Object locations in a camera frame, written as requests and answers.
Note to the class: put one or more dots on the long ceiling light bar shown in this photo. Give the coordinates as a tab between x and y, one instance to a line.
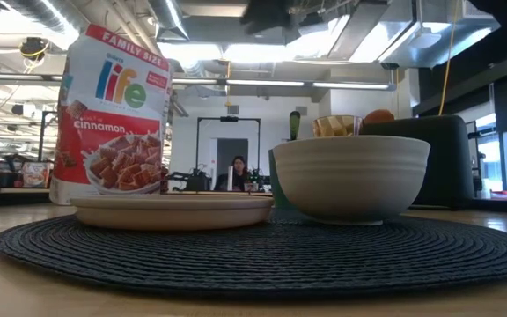
262	82

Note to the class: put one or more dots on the black metal rig frame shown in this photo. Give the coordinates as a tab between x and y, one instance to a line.
42	132
229	119

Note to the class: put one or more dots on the teal plastic cup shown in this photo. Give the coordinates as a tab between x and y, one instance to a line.
275	187

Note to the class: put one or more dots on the beige shallow plate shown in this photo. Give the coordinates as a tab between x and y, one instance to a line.
170	213

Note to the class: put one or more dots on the small background food box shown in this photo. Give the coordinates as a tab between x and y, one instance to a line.
36	174

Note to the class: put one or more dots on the dark round woven placemat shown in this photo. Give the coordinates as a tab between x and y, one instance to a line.
253	260

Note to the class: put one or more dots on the person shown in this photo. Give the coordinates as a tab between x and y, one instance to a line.
238	169

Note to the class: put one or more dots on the orange fruit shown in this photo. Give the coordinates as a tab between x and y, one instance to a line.
379	116

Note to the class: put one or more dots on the Life cinnamon cereal box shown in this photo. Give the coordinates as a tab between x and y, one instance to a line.
112	88

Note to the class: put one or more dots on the silver background cylinder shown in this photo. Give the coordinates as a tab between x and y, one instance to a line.
230	178

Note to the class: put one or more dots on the black background robot arm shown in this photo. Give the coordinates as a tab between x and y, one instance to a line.
194	180
259	178

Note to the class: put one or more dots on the black toaster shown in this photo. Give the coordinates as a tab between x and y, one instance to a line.
449	163

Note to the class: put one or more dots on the cream ribbed ceramic bowl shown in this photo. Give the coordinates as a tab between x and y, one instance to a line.
350	180

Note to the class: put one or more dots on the silver spiral ventilation duct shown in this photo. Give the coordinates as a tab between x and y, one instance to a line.
117	17

